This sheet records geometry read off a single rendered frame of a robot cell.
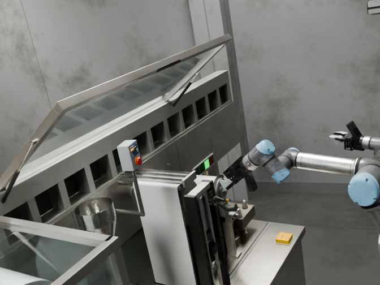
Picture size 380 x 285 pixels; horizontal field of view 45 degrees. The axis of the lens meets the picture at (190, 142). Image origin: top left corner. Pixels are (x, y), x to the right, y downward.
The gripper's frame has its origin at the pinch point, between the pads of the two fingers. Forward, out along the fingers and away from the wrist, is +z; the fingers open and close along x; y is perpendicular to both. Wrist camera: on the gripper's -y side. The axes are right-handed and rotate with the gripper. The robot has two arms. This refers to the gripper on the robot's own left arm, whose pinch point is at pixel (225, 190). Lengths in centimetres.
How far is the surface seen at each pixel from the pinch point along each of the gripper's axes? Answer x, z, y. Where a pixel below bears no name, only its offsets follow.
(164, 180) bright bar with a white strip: 30.4, -3.3, 22.0
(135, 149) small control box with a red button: 52, -23, 35
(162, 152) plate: -4.1, 17.3, 36.0
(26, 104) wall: -199, 306, 243
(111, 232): 70, -4, 19
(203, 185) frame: 30.2, -17.5, 8.9
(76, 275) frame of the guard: 111, -36, 13
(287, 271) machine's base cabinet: -9, 14, -52
